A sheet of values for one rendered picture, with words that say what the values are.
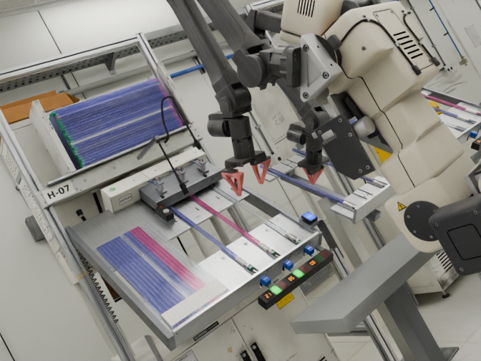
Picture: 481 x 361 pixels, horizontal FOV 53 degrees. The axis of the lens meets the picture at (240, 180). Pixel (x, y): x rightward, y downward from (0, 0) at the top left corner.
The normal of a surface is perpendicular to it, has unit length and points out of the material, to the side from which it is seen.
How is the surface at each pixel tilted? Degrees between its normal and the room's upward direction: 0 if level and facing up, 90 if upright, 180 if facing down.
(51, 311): 90
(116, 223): 44
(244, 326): 90
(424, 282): 90
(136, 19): 90
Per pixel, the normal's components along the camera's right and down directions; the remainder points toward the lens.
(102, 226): -0.04, -0.83
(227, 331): 0.46, -0.28
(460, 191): 0.51, -0.47
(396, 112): -0.65, 0.34
